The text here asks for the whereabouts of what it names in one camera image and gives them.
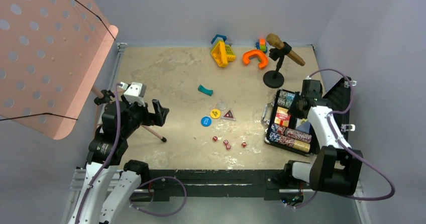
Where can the colourful toy car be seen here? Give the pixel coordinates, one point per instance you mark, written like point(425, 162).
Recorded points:
point(261, 45)

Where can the grey poker chip stack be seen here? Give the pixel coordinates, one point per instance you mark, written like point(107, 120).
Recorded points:
point(282, 99)

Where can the pink perforated music stand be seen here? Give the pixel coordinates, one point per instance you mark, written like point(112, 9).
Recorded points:
point(51, 54)

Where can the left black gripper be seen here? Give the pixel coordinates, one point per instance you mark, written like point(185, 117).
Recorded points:
point(156, 118)

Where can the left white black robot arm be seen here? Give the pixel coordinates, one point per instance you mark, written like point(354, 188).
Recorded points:
point(96, 204)

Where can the triangular red black button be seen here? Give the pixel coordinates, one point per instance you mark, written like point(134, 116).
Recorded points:
point(228, 115)

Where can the teal curved block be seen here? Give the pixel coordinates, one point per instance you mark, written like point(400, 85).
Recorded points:
point(204, 90)

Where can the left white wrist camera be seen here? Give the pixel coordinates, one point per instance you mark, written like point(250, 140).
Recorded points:
point(133, 93)

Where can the yellow round dealer button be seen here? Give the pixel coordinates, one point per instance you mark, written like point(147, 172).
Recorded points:
point(215, 113)

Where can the light blue poker chip stack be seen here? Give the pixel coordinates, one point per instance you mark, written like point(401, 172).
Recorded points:
point(289, 99)

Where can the gold poker chip stack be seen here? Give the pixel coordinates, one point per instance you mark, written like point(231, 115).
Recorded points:
point(301, 146)

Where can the blue toy house piece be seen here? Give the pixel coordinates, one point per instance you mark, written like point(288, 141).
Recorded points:
point(217, 38)

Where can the red Texas Hold'em card box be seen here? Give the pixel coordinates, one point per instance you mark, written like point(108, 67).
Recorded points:
point(282, 118)

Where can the chrome case handle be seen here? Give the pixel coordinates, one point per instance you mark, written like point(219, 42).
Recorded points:
point(267, 111)

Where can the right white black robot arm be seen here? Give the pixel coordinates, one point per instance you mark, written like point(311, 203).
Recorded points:
point(335, 170)

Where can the blue white poker chip stack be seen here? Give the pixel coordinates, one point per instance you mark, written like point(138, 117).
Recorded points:
point(276, 133)

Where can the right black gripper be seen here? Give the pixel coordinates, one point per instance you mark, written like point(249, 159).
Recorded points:
point(293, 111)

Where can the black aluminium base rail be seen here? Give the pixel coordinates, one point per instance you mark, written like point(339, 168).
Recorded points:
point(269, 184)

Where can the red white poker chip stack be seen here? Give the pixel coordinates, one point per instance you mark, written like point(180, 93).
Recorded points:
point(291, 135)

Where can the gold toy microphone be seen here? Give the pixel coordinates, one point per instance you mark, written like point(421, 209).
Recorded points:
point(281, 48)

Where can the yellow toy basket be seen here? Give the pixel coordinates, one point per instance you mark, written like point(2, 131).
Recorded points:
point(222, 54)

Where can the clear round disc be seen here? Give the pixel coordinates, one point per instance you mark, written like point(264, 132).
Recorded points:
point(222, 105)

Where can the blue round dealer button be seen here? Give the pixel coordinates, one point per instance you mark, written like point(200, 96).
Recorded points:
point(206, 121)

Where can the orange horseshoe toy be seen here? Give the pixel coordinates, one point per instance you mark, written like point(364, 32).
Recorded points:
point(255, 54)

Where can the blue ace card box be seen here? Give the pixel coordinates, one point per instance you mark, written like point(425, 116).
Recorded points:
point(303, 126)

